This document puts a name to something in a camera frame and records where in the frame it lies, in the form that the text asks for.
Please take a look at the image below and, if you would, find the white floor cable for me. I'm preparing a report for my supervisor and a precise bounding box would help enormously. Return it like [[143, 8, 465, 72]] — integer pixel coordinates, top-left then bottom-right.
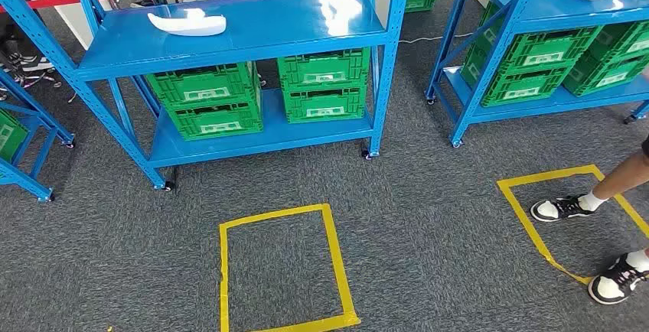
[[397, 31, 475, 45]]

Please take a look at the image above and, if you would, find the black white striped sneaker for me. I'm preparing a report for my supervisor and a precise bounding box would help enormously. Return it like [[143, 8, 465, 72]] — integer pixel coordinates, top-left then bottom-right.
[[0, 50, 63, 99]]

